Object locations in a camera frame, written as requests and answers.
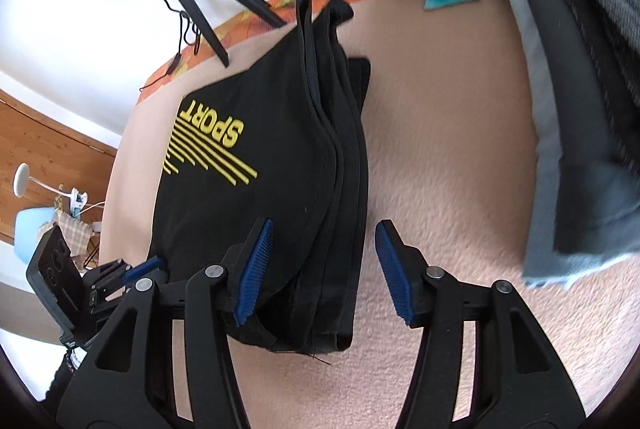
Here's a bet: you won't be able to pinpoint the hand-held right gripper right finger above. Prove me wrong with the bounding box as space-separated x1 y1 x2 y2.
375 219 586 429

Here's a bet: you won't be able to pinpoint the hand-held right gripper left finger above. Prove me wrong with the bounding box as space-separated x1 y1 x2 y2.
57 218 275 429

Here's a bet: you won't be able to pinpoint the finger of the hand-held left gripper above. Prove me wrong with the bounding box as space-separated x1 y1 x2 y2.
97 259 128 292
122 255 166 287

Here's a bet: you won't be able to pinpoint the black pants with yellow print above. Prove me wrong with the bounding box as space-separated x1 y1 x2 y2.
150 0 373 355

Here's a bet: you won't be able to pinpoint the light blue round object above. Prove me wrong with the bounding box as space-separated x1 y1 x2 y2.
15 206 56 262

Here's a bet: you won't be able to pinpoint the checked cloth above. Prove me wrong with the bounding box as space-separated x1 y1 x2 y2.
37 209 98 260

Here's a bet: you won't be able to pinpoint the white clip desk lamp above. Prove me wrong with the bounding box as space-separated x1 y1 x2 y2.
12 162 91 215

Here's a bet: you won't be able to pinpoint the dark clothing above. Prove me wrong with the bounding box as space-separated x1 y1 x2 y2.
42 344 81 410

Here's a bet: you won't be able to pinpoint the wooden door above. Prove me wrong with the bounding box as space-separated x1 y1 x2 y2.
0 89 123 246

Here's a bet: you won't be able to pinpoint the pink blanket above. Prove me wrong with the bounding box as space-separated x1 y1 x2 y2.
97 0 640 429

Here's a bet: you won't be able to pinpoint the pile of grey folded clothes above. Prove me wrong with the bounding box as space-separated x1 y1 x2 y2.
480 0 640 292

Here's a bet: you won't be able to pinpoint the stack of folded grey clothes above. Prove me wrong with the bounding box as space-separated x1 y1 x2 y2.
517 0 640 255

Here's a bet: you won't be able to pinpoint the white cable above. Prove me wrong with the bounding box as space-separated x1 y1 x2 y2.
80 199 108 235

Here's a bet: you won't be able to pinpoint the black ring light cable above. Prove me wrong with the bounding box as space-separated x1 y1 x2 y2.
109 0 206 77

